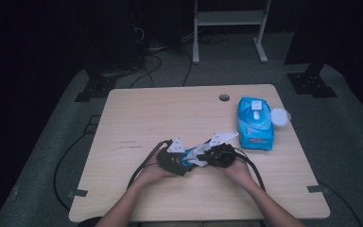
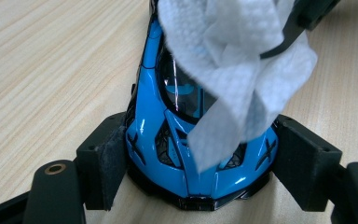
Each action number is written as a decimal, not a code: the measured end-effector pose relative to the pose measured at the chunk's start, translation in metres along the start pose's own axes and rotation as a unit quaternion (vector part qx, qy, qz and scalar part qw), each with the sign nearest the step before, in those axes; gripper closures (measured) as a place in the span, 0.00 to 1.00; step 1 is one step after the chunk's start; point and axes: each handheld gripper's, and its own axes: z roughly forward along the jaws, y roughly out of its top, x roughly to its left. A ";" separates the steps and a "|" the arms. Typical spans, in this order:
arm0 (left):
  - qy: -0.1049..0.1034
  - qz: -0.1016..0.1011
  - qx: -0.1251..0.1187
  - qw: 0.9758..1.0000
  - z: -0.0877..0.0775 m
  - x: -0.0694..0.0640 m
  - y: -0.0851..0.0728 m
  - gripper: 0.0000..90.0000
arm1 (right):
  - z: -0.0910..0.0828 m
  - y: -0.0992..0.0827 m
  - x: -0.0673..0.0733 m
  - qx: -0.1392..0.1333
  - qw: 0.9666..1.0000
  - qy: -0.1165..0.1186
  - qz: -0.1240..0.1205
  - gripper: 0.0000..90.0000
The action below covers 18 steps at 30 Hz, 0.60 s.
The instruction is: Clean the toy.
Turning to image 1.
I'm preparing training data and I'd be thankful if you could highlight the white round lid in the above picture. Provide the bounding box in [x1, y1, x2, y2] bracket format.
[269, 107, 292, 128]

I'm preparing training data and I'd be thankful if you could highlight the white power strip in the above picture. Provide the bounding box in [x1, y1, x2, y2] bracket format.
[146, 44, 171, 54]

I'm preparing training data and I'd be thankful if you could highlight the black stand base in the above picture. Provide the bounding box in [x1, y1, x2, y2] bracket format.
[286, 62, 338, 98]
[74, 74, 118, 103]

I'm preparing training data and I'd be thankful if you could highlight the left hand-held gripper black cable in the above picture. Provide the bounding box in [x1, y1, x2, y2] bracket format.
[126, 139, 174, 190]

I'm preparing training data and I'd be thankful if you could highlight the black looped floor cable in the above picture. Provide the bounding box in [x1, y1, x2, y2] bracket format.
[128, 46, 195, 90]

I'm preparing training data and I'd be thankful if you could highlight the white wet wipe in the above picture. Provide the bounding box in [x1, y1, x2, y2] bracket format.
[190, 143, 216, 167]

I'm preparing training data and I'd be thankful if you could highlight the right hand-held gripper black cable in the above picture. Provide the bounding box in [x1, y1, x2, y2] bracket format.
[233, 147, 268, 193]

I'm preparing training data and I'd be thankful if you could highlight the blue wet wipes pack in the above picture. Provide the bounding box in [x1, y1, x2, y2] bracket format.
[236, 96, 276, 151]

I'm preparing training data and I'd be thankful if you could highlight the person's left hand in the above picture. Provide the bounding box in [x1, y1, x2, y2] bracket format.
[138, 156, 176, 187]

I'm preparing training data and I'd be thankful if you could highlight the person's right hand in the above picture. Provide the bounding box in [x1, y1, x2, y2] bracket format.
[216, 157, 254, 189]

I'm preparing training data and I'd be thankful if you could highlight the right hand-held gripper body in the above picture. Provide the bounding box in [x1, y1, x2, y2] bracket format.
[205, 131, 240, 169]

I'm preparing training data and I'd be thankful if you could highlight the hand-held gripper black cable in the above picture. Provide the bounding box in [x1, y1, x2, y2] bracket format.
[126, 139, 174, 190]
[233, 147, 268, 193]

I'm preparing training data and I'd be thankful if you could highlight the grey tape piece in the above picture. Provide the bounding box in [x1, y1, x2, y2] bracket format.
[67, 188, 89, 199]
[306, 184, 330, 194]

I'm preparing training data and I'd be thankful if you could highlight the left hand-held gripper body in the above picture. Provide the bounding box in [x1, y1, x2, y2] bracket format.
[156, 137, 191, 178]

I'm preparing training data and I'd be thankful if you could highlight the white metal stand frame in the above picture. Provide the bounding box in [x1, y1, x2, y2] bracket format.
[192, 0, 272, 65]

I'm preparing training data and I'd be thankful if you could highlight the small blue object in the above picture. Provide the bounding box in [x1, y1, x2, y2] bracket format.
[180, 147, 199, 168]

